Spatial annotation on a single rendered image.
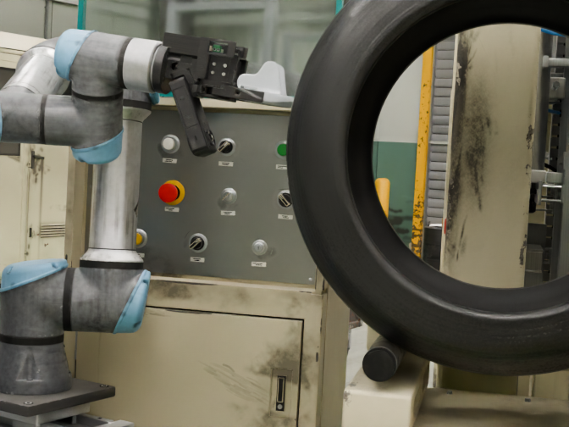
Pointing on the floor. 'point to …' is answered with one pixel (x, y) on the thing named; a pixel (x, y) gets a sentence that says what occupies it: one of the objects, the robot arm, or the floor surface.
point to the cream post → (490, 170)
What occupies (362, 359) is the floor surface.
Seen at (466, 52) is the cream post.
